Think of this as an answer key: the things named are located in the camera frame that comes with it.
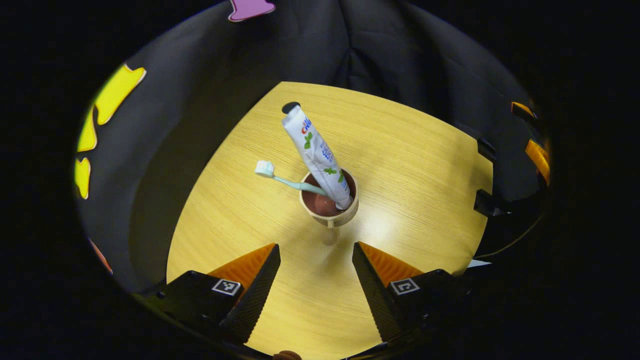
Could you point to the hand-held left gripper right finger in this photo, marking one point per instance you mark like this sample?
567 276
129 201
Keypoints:
375 295

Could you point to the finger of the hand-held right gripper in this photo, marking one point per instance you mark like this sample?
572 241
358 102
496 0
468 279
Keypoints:
539 160
522 109

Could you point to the black backdrop cloth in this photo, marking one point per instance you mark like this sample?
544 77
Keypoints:
210 75

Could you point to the white toothpaste tube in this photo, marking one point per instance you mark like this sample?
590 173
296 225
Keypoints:
315 150

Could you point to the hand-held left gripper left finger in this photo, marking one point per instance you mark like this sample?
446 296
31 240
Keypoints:
257 295

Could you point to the wooden desktop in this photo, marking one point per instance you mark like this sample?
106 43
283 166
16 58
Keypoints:
410 175

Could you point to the light blue toothbrush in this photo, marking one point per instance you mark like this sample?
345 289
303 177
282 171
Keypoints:
265 169

